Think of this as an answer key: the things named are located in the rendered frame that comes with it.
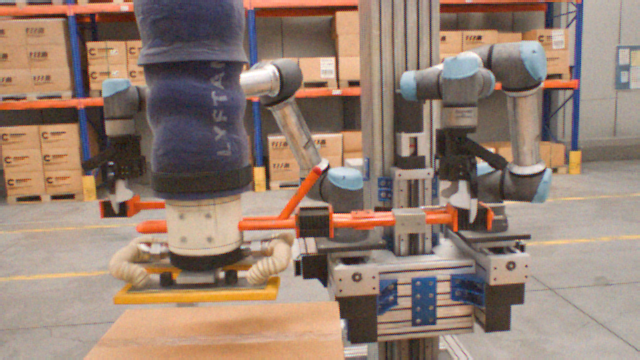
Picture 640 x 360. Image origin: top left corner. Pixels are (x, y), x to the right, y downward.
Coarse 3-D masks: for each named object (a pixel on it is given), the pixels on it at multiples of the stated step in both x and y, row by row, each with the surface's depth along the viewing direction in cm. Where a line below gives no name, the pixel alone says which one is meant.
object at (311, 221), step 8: (296, 208) 117; (304, 208) 120; (312, 208) 120; (320, 208) 120; (328, 208) 119; (296, 216) 112; (304, 216) 111; (312, 216) 111; (320, 216) 111; (328, 216) 111; (296, 224) 112; (304, 224) 112; (312, 224) 112; (320, 224) 112; (328, 224) 112; (296, 232) 112; (304, 232) 111; (312, 232) 111; (320, 232) 111; (328, 232) 111
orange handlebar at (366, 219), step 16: (144, 208) 141; (160, 208) 141; (144, 224) 115; (160, 224) 114; (240, 224) 113; (256, 224) 113; (272, 224) 113; (288, 224) 113; (336, 224) 113; (352, 224) 113; (368, 224) 113; (384, 224) 113; (432, 224) 114
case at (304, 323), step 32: (128, 320) 135; (160, 320) 134; (192, 320) 133; (224, 320) 133; (256, 320) 132; (288, 320) 131; (320, 320) 131; (96, 352) 118; (128, 352) 117; (160, 352) 117; (192, 352) 116; (224, 352) 116; (256, 352) 115; (288, 352) 115; (320, 352) 114
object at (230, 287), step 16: (224, 272) 108; (128, 288) 108; (144, 288) 107; (160, 288) 106; (176, 288) 106; (192, 288) 106; (208, 288) 105; (224, 288) 105; (240, 288) 105; (256, 288) 105; (272, 288) 105; (128, 304) 104
